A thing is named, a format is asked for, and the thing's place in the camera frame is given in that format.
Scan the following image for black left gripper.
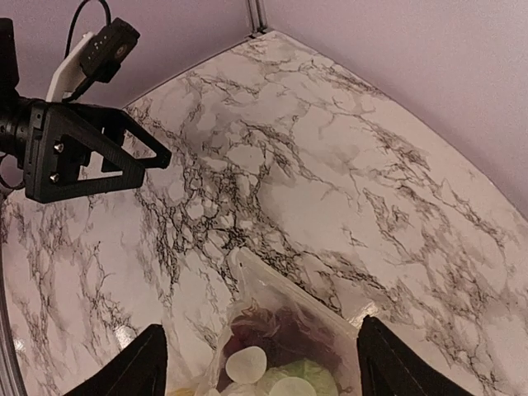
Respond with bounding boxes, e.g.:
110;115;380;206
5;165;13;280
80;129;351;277
23;101;172;202

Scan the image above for fake white onion slice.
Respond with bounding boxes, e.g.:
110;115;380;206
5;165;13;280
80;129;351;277
225;346;267;384

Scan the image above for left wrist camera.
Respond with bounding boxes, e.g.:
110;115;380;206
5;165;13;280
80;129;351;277
45;16;140;102

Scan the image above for clear zip top bag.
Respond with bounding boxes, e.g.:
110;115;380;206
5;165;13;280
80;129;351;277
196;248;361;395

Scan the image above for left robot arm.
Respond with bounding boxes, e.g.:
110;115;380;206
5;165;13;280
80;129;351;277
1;18;172;203

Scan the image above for aluminium corner post left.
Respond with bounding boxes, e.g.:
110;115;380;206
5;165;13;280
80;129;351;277
246;0;269;37

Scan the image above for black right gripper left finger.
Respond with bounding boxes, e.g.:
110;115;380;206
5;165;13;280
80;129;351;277
66;324;168;396

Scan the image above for fake green lettuce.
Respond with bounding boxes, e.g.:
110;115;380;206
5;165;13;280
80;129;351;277
257;359;338;396

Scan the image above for fake red grapes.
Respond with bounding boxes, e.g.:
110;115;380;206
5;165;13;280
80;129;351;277
222;307;342;375

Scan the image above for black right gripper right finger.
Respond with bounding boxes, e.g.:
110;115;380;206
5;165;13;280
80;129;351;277
356;315;471;396

